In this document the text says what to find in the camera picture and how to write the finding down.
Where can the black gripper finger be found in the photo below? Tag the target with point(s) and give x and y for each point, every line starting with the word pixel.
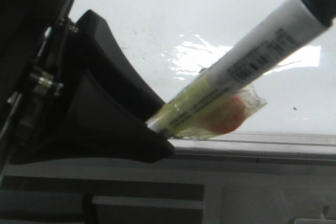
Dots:
pixel 95 49
pixel 94 125

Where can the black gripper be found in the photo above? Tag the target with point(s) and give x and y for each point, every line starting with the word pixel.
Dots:
pixel 33 38

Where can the white whiteboard marker with tape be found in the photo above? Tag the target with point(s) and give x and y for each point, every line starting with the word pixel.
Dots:
pixel 221 98

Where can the white whiteboard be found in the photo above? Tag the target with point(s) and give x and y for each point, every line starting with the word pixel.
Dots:
pixel 169 43

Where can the aluminium whiteboard frame rail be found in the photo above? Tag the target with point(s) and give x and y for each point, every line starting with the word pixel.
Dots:
pixel 287 148

